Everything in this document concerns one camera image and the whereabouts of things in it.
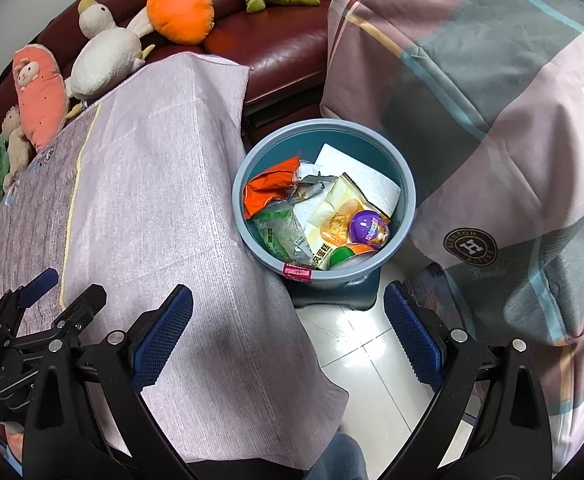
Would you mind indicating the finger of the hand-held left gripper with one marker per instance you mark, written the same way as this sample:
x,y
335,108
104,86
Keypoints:
x,y
84,310
39,285

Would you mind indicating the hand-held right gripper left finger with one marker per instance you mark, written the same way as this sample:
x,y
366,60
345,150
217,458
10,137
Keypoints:
x,y
164,330

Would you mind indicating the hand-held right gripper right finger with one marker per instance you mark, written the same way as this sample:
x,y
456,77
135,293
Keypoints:
x,y
412,330

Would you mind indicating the purple egg toy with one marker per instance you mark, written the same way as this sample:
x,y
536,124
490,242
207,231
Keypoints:
x,y
369,230

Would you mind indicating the teal trash bin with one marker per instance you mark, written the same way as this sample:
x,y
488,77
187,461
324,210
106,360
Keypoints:
x,y
267,265

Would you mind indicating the cream cake packet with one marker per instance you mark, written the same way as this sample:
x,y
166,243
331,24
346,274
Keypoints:
x,y
334,210

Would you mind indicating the clear green plastic wrapper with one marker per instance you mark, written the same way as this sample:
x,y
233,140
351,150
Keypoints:
x,y
282,235

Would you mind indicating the white paper towel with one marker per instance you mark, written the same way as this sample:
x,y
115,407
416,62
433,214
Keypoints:
x,y
367,180

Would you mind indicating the silver foil wrapper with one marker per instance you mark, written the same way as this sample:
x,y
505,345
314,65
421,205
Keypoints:
x,y
314,187

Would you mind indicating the orange snack wrapper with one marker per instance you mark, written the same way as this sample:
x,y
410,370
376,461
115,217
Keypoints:
x,y
269,187

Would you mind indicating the beige doll plush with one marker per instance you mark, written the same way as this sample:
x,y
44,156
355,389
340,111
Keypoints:
x,y
17,150

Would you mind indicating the purple printed tablecloth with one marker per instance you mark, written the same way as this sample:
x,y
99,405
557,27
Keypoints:
x,y
172,185

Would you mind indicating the person's leg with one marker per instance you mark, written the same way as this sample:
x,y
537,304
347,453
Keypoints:
x,y
337,460

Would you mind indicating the pink bunny plush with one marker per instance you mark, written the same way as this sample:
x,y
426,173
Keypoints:
x,y
39,100

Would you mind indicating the checked blanket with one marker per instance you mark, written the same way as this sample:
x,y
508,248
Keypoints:
x,y
472,110

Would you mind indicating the white duck plush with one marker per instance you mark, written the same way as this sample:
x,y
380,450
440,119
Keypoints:
x,y
102,60

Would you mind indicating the dark red leather sofa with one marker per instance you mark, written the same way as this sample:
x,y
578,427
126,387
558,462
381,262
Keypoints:
x,y
282,45

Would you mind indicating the orange carrot bunny plush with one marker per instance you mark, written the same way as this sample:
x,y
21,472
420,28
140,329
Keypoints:
x,y
182,5

